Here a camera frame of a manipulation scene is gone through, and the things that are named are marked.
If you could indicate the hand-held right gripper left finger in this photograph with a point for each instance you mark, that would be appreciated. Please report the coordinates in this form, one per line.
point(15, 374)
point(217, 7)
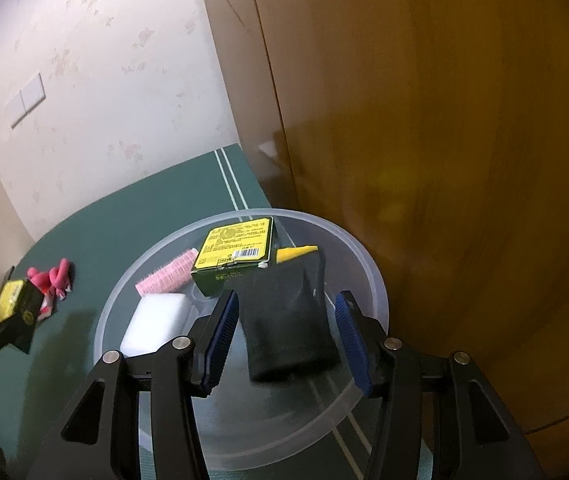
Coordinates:
point(222, 340)

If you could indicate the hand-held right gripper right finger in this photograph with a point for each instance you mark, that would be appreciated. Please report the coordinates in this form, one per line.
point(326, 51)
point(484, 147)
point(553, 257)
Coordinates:
point(352, 345)

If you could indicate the small green yellow box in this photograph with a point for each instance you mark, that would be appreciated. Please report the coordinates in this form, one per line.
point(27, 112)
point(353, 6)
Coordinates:
point(14, 310)

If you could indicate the white foam sponge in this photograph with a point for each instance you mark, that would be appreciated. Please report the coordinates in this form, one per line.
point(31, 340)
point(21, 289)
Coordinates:
point(157, 322)

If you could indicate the pink hair roller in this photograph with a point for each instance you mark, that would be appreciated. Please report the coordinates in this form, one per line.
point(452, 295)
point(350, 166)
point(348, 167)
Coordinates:
point(164, 277)

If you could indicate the clear plastic bowl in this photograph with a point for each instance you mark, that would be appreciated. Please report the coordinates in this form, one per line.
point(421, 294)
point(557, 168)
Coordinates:
point(284, 410)

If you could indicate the large green yellow box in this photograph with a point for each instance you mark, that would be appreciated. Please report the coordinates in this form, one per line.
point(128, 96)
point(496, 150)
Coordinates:
point(237, 240)

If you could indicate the small orange yellow box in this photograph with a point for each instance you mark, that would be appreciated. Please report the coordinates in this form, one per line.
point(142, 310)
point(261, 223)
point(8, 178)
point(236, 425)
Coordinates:
point(294, 254)

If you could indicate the pink hair clip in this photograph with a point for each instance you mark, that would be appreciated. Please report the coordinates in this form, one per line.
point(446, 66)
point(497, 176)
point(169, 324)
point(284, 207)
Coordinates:
point(61, 277)
point(39, 280)

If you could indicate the red white wrapper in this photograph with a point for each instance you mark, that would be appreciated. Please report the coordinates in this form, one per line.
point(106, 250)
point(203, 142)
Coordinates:
point(48, 307)

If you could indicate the wooden wardrobe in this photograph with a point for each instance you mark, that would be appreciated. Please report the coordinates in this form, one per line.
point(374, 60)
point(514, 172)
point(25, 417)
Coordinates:
point(439, 160)

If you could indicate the white wall switch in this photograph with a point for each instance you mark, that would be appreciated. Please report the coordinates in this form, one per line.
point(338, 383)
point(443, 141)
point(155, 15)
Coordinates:
point(27, 100)

